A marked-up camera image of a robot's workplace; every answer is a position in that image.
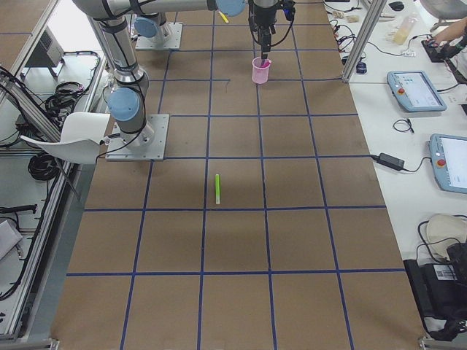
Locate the person's forearm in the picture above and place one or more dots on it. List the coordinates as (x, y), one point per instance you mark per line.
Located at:
(453, 31)

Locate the yellow pen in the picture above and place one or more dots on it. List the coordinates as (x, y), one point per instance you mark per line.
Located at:
(223, 16)

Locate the beige cap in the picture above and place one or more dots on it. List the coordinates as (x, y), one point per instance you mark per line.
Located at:
(443, 231)

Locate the teach pendant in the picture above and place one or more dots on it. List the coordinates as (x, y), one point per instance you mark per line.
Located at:
(448, 157)
(414, 92)

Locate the plastic bottle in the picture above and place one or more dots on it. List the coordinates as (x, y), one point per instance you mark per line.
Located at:
(405, 28)

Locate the green pen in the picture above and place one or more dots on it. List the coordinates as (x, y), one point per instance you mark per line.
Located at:
(217, 189)

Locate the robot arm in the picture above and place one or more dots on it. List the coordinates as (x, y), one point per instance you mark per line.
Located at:
(127, 103)
(145, 23)

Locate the white chair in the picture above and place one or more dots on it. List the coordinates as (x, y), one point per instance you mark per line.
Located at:
(80, 138)

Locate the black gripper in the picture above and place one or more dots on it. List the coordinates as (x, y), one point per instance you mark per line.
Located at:
(263, 15)

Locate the upper teach pendant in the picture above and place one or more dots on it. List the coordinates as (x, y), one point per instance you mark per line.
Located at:
(414, 92)

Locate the pink mesh cup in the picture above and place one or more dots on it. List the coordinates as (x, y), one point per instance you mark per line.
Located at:
(259, 75)

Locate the black power brick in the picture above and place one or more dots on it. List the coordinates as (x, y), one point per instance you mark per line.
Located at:
(388, 161)

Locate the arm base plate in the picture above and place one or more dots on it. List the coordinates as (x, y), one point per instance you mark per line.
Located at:
(173, 36)
(150, 144)

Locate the lower teach pendant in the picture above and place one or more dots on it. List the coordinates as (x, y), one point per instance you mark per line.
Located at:
(448, 157)

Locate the front aluminium frame post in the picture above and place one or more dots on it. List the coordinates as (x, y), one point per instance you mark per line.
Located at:
(362, 39)

